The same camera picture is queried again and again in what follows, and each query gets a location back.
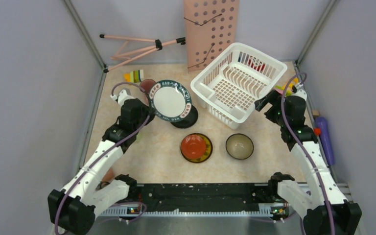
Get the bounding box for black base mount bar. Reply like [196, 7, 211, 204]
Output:
[123, 183, 281, 212]

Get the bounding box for pink glass mug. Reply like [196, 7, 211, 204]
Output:
[140, 79, 156, 106]

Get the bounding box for red bowl yellow rim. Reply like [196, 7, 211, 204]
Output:
[180, 133, 213, 164]

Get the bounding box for stacked coloured toy blocks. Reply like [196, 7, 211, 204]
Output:
[123, 70, 144, 83]

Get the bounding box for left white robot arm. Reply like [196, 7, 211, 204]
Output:
[47, 97, 155, 235]

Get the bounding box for light green mug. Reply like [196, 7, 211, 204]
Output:
[135, 132, 143, 142]

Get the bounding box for orange dotted mug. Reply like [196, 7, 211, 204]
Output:
[101, 168, 115, 185]

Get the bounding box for white plate green rim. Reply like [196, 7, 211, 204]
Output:
[148, 80, 193, 122]

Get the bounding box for pink tripod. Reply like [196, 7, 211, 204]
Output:
[99, 33, 187, 73]

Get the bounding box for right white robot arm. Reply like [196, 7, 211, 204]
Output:
[255, 90, 362, 235]

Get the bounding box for purple handle tool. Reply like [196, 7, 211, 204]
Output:
[314, 117, 335, 166]

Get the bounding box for red toy basket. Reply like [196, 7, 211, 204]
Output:
[247, 56, 266, 73]

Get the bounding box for small wooden block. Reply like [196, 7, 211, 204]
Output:
[312, 110, 320, 118]

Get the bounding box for black small plate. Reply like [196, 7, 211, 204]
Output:
[171, 106, 198, 129]

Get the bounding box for yellow green toy block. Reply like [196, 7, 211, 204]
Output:
[275, 78, 299, 96]

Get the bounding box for white plastic dish rack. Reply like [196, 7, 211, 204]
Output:
[190, 43, 288, 130]

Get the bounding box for pink perforated board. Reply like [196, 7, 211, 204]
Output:
[183, 0, 239, 72]

